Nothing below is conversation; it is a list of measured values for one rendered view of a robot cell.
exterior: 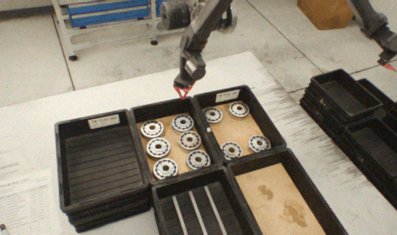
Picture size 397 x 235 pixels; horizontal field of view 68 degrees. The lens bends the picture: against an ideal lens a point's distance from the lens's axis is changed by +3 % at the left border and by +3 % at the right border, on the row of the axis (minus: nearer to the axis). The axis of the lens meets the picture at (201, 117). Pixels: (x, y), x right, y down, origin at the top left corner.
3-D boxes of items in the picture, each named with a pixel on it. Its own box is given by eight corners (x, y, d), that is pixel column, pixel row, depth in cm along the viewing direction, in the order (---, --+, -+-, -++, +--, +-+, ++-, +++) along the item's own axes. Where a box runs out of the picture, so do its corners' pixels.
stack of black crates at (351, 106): (289, 117, 241) (309, 77, 207) (317, 108, 251) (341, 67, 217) (321, 155, 219) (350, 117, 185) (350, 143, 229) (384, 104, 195)
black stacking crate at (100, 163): (62, 140, 129) (54, 123, 120) (130, 125, 137) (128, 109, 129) (69, 225, 106) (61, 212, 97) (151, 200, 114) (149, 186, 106)
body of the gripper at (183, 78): (199, 74, 116) (200, 59, 111) (188, 89, 110) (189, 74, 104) (184, 69, 118) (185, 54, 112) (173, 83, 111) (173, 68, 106)
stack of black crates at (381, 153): (322, 155, 219) (343, 127, 193) (351, 143, 229) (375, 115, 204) (362, 202, 197) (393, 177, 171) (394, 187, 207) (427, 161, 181)
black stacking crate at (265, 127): (190, 111, 146) (192, 96, 138) (242, 100, 155) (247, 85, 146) (221, 178, 123) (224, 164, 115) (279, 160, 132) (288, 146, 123)
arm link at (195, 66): (203, 34, 104) (183, 32, 100) (219, 51, 98) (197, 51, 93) (193, 62, 112) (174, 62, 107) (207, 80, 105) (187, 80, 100)
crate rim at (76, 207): (55, 126, 121) (53, 122, 120) (128, 111, 130) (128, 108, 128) (61, 215, 98) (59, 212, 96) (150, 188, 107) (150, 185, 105)
